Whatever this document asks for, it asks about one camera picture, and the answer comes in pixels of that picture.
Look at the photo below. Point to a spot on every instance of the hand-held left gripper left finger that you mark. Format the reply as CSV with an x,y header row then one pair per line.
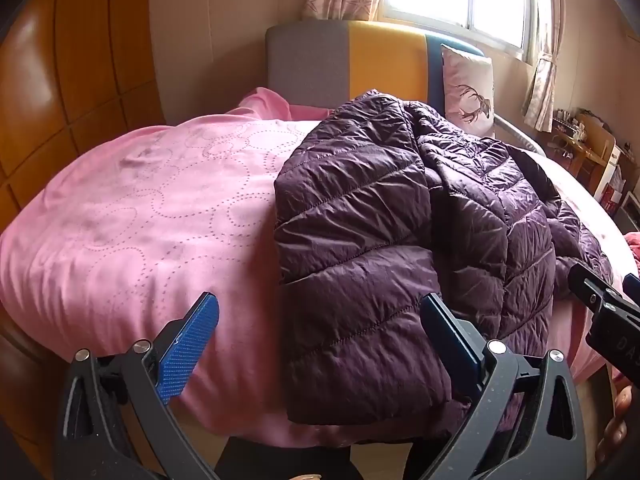
x,y
190,345

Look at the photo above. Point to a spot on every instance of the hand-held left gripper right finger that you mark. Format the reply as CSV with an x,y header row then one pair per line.
x,y
450,335

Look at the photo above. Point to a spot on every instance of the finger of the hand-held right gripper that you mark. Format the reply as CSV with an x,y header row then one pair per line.
x,y
633,287
590,285

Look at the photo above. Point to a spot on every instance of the purple puffer jacket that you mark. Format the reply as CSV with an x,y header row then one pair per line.
x,y
360,240

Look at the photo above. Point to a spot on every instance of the person's right hand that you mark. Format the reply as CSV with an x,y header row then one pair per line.
x,y
620,420

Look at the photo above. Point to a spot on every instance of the red bag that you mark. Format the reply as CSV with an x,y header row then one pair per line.
x,y
612,200

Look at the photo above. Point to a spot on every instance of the white cabinet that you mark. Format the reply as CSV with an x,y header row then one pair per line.
x,y
607,170

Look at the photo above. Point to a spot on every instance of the wooden desk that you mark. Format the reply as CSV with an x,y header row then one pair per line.
x,y
585,155

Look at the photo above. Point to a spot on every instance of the pink round bed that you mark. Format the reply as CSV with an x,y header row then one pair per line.
x,y
150,220

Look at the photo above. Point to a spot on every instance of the white deer print pillow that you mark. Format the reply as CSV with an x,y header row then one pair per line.
x,y
467,85

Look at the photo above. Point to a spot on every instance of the grey yellow blue headboard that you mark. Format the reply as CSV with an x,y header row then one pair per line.
x,y
385,60

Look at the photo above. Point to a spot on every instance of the brown wooden wardrobe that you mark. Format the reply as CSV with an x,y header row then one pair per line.
x,y
75,85

